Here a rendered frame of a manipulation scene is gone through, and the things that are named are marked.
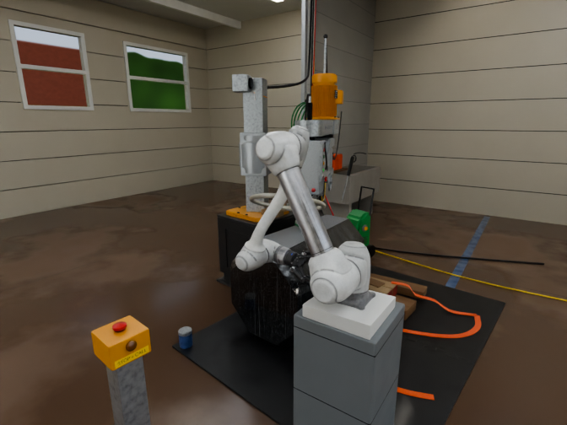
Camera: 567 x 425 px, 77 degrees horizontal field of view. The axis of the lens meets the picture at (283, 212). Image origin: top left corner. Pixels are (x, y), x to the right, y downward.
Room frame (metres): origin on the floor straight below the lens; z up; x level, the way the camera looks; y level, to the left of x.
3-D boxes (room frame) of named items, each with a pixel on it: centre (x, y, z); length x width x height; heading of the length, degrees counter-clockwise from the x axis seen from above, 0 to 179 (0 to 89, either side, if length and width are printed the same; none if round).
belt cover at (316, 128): (3.17, -0.30, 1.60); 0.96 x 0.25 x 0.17; 164
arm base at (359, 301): (1.54, -0.33, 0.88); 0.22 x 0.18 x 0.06; 148
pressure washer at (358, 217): (4.23, -0.92, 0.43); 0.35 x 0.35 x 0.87; 34
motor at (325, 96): (3.46, -0.40, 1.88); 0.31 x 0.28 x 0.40; 74
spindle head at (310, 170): (2.91, -0.22, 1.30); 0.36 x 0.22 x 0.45; 164
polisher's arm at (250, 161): (3.51, 0.07, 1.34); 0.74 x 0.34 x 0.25; 84
